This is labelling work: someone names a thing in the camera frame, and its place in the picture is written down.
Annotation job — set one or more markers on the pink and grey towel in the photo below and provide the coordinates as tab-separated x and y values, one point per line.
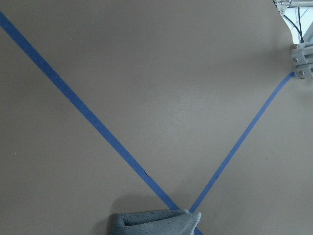
165	222

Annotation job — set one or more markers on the aluminium frame post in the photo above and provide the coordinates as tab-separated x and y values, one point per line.
302	56

